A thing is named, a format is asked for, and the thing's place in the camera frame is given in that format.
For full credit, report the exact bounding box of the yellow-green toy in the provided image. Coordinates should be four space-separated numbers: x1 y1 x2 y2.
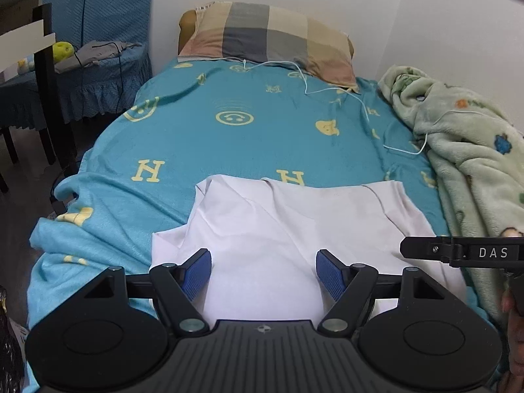
54 42 75 63

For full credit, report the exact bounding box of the green fleece blanket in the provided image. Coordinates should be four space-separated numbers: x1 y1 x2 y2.
377 64 524 336

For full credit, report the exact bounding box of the plaid pillow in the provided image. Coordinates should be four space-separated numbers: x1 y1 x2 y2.
179 1 361 93

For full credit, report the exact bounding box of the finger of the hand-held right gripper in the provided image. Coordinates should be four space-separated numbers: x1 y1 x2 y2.
400 236 453 262

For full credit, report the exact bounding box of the grey cloth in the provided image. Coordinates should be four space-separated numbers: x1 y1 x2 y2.
55 41 142 72

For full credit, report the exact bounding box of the white-edged table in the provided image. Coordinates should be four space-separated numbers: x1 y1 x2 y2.
0 0 78 168

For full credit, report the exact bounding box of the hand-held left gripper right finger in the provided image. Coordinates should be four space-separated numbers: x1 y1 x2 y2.
315 248 445 337

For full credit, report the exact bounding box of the white charging cable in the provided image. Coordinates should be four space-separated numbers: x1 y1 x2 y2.
241 59 484 155

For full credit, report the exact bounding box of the person's right hand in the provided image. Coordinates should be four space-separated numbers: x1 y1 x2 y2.
501 282 524 393

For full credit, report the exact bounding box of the black plastic bag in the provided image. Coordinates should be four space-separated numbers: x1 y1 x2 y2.
0 287 26 393

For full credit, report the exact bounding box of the brown cushion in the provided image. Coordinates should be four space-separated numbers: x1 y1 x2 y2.
178 9 197 56

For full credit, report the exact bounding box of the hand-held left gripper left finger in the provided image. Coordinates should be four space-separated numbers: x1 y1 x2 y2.
84 248 214 336

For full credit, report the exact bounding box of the white T-shirt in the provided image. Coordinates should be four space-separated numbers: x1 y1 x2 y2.
151 175 467 324

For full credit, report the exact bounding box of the black cable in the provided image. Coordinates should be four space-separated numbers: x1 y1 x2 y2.
84 41 123 111

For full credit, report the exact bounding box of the teal printed bed sheet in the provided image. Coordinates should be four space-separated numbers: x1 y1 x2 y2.
27 58 504 361

